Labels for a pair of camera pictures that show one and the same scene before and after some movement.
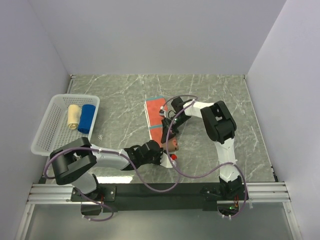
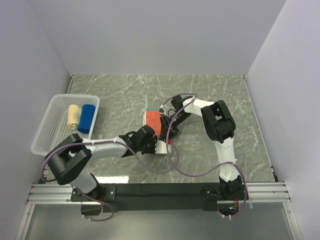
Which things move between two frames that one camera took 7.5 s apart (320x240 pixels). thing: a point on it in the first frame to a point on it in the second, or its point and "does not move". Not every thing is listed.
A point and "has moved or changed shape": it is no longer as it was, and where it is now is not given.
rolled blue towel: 86,117 does not move
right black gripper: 166,124 does not move
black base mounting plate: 158,197 does not move
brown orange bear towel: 152,106 has moved or changed shape
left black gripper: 158,161 to 153,150
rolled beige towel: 74,116 does not move
